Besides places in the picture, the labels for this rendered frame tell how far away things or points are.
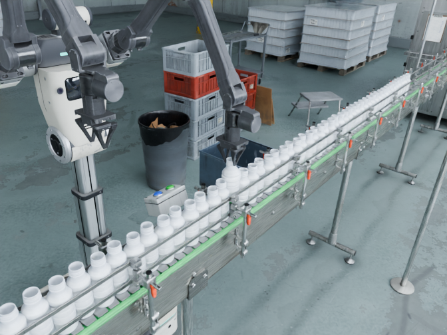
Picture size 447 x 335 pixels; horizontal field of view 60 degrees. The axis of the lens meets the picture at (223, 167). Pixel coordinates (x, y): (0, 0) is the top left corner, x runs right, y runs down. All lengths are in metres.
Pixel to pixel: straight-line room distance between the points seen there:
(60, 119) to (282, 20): 7.24
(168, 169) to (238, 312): 1.46
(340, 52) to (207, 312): 6.25
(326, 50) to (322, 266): 5.71
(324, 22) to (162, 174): 5.36
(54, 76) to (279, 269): 1.92
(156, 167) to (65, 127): 1.88
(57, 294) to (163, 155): 2.37
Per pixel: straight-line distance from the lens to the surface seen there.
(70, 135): 1.60
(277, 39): 8.60
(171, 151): 3.30
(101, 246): 1.24
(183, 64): 3.78
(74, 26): 1.06
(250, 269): 2.74
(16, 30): 1.35
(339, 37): 7.88
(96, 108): 1.08
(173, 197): 1.41
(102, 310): 1.18
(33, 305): 1.05
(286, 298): 2.60
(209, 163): 2.07
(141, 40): 1.61
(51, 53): 1.58
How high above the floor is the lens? 1.86
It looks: 28 degrees down
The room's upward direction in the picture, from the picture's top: 2 degrees clockwise
